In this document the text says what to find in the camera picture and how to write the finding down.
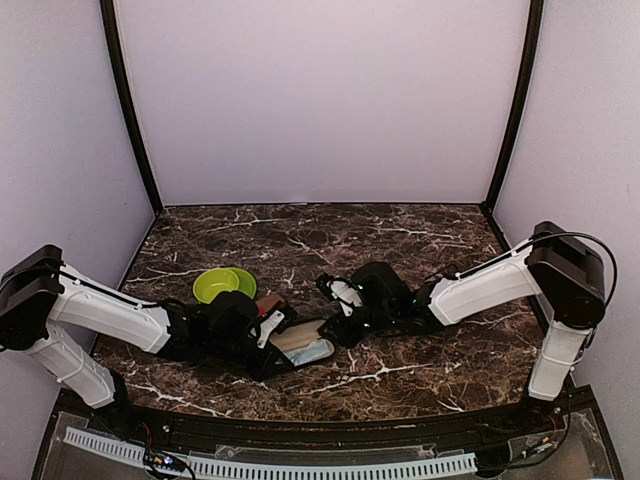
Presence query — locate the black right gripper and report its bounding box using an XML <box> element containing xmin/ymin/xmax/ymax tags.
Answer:
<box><xmin>318</xmin><ymin>303</ymin><xmax>397</xmax><ymax>348</ymax></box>

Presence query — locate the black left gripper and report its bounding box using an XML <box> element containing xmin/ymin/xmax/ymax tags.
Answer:
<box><xmin>207</xmin><ymin>333</ymin><xmax>293</xmax><ymax>382</ymax></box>

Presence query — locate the plaid brown glasses case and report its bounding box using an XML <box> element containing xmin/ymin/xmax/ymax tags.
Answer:
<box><xmin>256</xmin><ymin>294</ymin><xmax>289</xmax><ymax>318</ymax></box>

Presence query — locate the blue cleaning cloth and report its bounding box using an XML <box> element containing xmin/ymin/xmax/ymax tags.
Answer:
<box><xmin>287</xmin><ymin>338</ymin><xmax>335</xmax><ymax>367</ymax></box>

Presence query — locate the black quilted glasses case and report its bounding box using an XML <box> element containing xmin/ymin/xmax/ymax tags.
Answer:
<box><xmin>260</xmin><ymin>320</ymin><xmax>331</xmax><ymax>375</ymax></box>

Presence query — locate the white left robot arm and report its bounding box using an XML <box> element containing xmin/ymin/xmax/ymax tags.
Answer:
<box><xmin>1</xmin><ymin>245</ymin><xmax>301</xmax><ymax>436</ymax></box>

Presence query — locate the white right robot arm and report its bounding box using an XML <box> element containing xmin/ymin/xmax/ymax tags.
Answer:
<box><xmin>316</xmin><ymin>221</ymin><xmax>618</xmax><ymax>434</ymax></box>

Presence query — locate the green bowl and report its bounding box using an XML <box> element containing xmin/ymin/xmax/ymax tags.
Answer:
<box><xmin>192</xmin><ymin>268</ymin><xmax>240</xmax><ymax>304</ymax></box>

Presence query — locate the green plate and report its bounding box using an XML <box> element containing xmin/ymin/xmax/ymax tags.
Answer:
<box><xmin>228</xmin><ymin>267</ymin><xmax>258</xmax><ymax>299</ymax></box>

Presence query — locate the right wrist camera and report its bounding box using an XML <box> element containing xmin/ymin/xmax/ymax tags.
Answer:
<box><xmin>316</xmin><ymin>273</ymin><xmax>363</xmax><ymax>317</ymax></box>

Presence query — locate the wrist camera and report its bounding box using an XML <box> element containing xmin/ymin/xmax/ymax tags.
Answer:
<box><xmin>316</xmin><ymin>273</ymin><xmax>363</xmax><ymax>317</ymax></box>
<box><xmin>256</xmin><ymin>307</ymin><xmax>297</xmax><ymax>349</ymax></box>

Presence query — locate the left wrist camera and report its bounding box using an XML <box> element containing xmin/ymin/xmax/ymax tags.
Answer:
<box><xmin>256</xmin><ymin>307</ymin><xmax>297</xmax><ymax>349</ymax></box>

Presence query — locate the white slotted cable duct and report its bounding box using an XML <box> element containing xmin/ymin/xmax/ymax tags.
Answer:
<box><xmin>63</xmin><ymin>427</ymin><xmax>478</xmax><ymax>479</ymax></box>

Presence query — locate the black corner frame post right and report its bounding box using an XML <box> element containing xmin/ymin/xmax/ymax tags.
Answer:
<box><xmin>484</xmin><ymin>0</ymin><xmax>546</xmax><ymax>211</ymax></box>

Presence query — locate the black corner frame post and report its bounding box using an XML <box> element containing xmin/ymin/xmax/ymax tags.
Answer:
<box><xmin>484</xmin><ymin>0</ymin><xmax>546</xmax><ymax>211</ymax></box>
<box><xmin>99</xmin><ymin>0</ymin><xmax>164</xmax><ymax>216</ymax></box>

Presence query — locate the black corner frame post left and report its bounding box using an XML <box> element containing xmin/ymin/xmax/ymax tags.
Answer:
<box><xmin>99</xmin><ymin>0</ymin><xmax>164</xmax><ymax>216</ymax></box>

